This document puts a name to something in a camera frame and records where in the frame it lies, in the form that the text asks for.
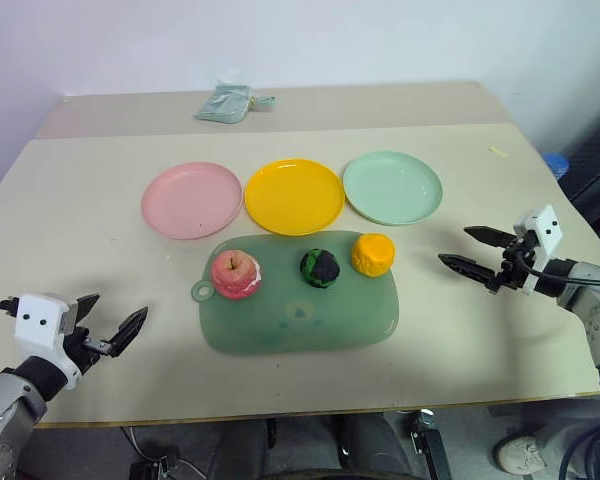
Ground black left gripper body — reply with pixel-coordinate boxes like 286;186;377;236
61;298;113;377

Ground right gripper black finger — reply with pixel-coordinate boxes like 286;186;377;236
437;252;495;291
463;225;510;249

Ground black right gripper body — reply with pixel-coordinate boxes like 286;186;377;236
486;232;536;296

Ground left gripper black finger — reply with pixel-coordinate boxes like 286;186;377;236
77;293;102;327
106;305;150;360

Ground yellow orange fruit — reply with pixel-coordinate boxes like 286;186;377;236
350;233;396;279

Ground light green plate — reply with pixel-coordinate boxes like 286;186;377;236
341;150;444;227

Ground pink plate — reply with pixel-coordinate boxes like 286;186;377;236
140;160;244;240

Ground dark green black ball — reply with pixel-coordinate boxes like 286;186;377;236
299;248;342;290

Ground yellow plate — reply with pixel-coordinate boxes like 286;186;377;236
243;158;346;237

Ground blue round lid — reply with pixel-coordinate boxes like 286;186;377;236
542;151;572;180

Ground red pink apple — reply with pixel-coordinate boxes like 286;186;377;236
210;248;264;302

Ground black ribbed case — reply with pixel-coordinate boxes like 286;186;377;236
557;97;600;231

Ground black box under table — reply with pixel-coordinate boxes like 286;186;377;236
128;453;182;480

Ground translucent green cutting mat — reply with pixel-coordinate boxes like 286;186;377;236
191;229;401;357

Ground white sneaker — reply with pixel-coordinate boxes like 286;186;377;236
495;433;545;475

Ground black metal table leg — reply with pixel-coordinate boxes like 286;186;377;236
407;408;452;480

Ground pale green fabric pouch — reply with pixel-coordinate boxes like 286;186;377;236
193;82;278;124

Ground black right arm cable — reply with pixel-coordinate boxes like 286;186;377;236
515;249;600;290

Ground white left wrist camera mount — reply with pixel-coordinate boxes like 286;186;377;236
13;293;81;392

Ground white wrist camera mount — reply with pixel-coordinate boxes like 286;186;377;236
511;203;564;297
13;293;81;392

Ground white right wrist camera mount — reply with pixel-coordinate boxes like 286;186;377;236
511;203;564;297

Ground thin cables under table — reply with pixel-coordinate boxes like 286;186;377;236
118;424;209;480

